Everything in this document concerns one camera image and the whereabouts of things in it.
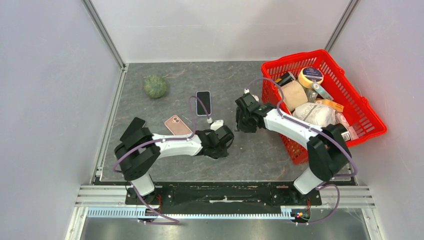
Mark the pink phone case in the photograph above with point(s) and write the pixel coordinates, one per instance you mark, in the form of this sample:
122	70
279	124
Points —
176	126

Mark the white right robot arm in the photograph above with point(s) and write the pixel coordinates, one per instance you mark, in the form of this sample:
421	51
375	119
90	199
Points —
326	148

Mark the orange small box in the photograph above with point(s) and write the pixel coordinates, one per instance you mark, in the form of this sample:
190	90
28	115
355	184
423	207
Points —
336	106

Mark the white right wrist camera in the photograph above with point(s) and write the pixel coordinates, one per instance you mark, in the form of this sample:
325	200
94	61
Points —
247	91

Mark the black mounting base plate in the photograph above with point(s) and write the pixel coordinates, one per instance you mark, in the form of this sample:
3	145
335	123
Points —
228	197

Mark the white wrapped package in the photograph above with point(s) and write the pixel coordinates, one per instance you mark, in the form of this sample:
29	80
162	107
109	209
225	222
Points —
316	114

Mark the green felt ball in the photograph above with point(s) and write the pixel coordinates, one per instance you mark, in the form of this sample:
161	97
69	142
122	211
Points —
155	86

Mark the lilac phone case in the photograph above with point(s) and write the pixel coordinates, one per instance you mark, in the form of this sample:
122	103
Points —
197	112

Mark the black yellow tool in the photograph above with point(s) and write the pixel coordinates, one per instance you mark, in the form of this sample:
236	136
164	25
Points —
285	79

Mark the red plastic basket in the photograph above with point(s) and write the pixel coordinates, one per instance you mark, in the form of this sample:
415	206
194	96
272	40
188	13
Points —
357	110

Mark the black smartphone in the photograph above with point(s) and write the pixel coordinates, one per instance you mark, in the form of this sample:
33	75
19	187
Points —
203	102
136	123

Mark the yellow masking tape roll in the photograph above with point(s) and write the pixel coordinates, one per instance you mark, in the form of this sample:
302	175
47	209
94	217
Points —
309	76

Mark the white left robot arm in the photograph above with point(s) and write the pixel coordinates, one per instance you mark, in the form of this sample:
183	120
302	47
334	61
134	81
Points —
140	148

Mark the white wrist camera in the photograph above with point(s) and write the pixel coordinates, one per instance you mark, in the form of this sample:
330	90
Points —
215	125
247	91

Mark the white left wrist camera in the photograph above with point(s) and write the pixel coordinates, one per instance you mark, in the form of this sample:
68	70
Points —
215	125

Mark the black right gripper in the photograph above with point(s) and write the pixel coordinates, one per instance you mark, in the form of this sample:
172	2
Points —
240	124

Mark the teal white small packet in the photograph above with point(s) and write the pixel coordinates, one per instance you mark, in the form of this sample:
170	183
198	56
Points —
321	91

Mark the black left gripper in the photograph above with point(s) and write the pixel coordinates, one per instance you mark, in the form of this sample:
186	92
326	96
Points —
222	153

